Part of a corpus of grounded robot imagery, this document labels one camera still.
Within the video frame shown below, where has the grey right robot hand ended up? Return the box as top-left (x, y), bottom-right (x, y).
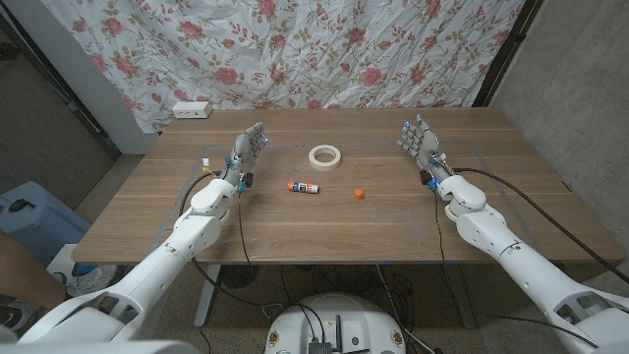
top-left (396, 113), bottom-right (454, 192)

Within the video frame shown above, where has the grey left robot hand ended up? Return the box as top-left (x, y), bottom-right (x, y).
top-left (220, 121), bottom-right (270, 193)

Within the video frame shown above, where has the orange and white glue stick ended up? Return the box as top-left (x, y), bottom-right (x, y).
top-left (287, 180), bottom-right (320, 195)

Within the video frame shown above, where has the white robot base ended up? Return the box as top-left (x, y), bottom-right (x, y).
top-left (263, 293), bottom-right (408, 354)

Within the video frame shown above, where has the beige masking tape roll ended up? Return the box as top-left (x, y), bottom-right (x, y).
top-left (308, 144), bottom-right (343, 172)

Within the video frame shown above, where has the white power strip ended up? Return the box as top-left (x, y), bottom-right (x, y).
top-left (171, 100), bottom-right (213, 120)

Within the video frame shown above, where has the floral backdrop cloth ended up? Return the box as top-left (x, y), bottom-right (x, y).
top-left (38, 0), bottom-right (527, 134)

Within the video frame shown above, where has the black backdrop stand pole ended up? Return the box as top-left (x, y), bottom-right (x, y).
top-left (472, 0), bottom-right (544, 108)

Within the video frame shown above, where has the black round floor fan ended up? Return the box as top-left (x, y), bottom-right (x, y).
top-left (218, 265), bottom-right (260, 290)

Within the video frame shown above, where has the white table leg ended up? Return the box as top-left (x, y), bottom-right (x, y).
top-left (194, 264), bottom-right (222, 328)

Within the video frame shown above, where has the grey table leg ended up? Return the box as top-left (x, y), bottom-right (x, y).
top-left (443, 263), bottom-right (479, 329)

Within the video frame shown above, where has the grey sneaker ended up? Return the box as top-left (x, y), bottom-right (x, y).
top-left (66, 267), bottom-right (118, 298)

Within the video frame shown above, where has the blue plastic bin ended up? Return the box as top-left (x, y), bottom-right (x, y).
top-left (0, 180), bottom-right (92, 269)

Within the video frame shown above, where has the white robot chest cover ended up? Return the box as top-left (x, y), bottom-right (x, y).
top-left (0, 339), bottom-right (200, 354)

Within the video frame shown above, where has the person bare leg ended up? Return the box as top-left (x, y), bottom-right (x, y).
top-left (0, 230), bottom-right (70, 311)

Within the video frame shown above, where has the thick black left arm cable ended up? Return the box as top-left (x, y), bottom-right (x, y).
top-left (177, 169), bottom-right (286, 309)

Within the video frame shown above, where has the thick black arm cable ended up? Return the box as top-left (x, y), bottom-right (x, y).
top-left (177, 169), bottom-right (286, 309)
top-left (451, 166), bottom-right (629, 286)

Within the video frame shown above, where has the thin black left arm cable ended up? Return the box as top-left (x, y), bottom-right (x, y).
top-left (237, 190), bottom-right (259, 269)

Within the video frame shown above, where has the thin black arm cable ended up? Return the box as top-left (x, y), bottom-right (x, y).
top-left (237, 190), bottom-right (259, 269)
top-left (432, 190), bottom-right (600, 349)

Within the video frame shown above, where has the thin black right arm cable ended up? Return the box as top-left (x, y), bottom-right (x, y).
top-left (432, 190), bottom-right (600, 349)

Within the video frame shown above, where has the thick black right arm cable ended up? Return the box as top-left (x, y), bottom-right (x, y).
top-left (451, 166), bottom-right (629, 286)

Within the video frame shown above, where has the white floor cable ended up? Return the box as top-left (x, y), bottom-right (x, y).
top-left (375, 265), bottom-right (437, 354)

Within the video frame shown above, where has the black metal rail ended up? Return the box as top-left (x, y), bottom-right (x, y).
top-left (0, 9), bottom-right (123, 159)

